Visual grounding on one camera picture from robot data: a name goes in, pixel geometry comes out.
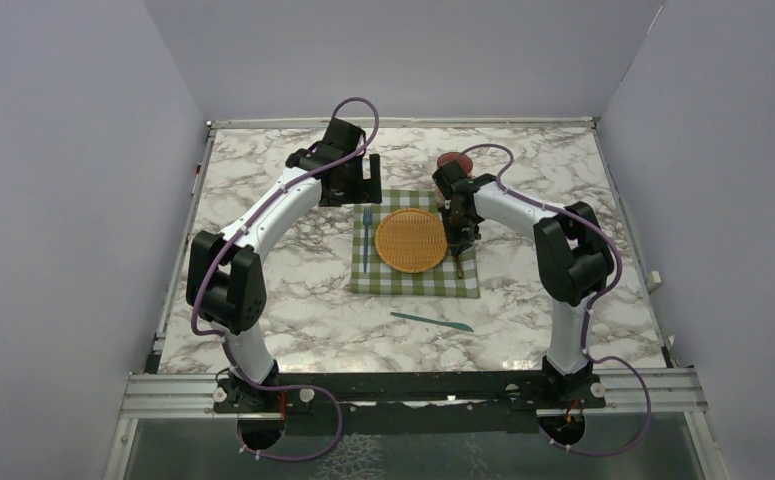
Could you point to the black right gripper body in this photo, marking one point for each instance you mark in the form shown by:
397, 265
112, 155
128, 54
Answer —
461, 230

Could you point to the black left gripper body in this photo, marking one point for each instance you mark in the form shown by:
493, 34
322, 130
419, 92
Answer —
353, 187

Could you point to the blue handled utensil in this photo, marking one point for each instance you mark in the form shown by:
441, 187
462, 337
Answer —
366, 223

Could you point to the orange woven plate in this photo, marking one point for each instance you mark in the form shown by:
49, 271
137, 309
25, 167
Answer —
411, 240

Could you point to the pink ceramic mug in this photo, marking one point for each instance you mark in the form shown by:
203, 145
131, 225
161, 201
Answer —
463, 160

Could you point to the brown handled utensil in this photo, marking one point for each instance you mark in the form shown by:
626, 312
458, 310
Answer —
459, 266

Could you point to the green white checkered cloth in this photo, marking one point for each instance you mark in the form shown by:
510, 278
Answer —
381, 279

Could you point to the teal plastic knife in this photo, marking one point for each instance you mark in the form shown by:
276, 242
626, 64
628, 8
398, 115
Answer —
453, 325

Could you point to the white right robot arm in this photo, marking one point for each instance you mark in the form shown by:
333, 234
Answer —
573, 260

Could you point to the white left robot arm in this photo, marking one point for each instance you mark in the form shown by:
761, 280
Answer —
226, 287

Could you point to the aluminium mounting rail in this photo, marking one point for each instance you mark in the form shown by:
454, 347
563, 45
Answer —
616, 391

